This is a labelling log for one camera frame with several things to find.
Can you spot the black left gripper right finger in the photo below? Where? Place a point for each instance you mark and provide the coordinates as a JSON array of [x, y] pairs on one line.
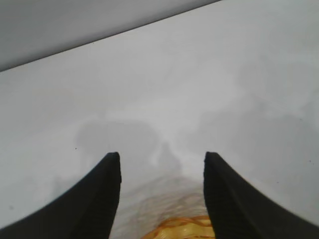
[[239, 199]]

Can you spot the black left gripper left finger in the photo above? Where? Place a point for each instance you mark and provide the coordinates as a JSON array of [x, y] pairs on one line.
[[82, 204]]

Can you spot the yellow woven wicker basket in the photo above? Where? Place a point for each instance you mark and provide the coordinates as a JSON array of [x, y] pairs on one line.
[[185, 229]]

